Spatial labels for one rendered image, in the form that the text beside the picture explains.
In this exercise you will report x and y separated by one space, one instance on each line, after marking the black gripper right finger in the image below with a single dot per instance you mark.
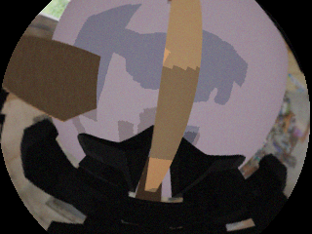
191 165

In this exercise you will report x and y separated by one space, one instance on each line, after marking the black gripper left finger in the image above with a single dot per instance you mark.
129 155

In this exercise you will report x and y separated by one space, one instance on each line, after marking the long tan wooden rail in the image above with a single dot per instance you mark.
183 50

